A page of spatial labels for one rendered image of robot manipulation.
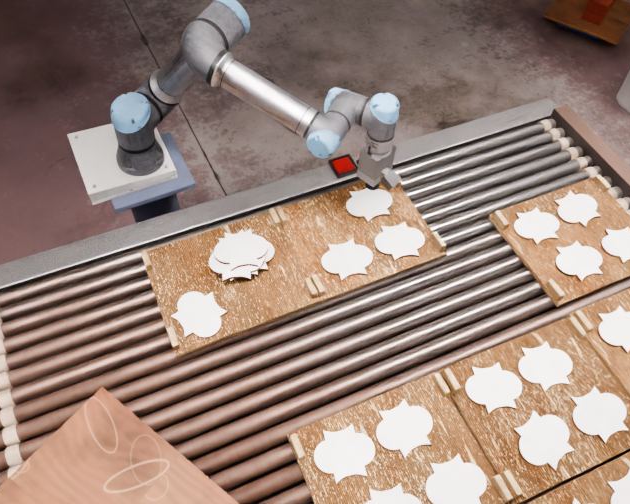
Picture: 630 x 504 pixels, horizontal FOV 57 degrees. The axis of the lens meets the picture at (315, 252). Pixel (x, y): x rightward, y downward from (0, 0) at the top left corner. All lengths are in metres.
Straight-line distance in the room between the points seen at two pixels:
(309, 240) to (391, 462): 0.67
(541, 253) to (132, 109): 1.28
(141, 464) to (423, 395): 0.68
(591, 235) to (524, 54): 2.44
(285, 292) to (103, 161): 0.78
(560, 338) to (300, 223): 0.79
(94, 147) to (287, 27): 2.35
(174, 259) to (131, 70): 2.35
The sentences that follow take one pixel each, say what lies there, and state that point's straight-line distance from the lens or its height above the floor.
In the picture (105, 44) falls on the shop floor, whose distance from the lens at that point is 4.17.
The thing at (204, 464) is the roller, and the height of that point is 0.92.
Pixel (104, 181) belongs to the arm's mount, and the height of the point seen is 0.92.
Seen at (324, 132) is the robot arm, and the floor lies 1.33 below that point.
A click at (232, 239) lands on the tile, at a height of 0.99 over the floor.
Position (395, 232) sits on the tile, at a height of 0.95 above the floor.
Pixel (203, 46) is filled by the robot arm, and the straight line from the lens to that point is 1.51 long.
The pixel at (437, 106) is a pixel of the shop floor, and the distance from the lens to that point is 3.64.
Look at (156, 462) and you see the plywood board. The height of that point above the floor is 1.04.
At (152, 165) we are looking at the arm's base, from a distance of 1.94.
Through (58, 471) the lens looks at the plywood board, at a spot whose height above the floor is 1.04.
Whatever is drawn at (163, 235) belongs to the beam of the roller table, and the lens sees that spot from 1.78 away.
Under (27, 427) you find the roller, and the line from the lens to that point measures 1.60.
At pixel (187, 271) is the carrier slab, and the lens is 1.67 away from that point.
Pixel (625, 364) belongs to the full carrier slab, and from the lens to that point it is 1.73.
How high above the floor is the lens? 2.31
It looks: 55 degrees down
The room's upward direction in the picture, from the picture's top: 3 degrees clockwise
